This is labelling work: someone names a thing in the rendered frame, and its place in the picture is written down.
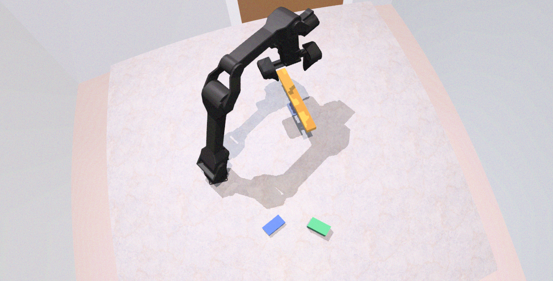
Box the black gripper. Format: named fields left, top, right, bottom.
left=257, top=41, right=322, bottom=81

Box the orange bar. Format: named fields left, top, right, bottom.
left=276, top=68, right=316, bottom=133

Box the green block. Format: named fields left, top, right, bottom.
left=307, top=217, right=331, bottom=237

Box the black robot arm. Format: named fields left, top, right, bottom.
left=196, top=6, right=320, bottom=185

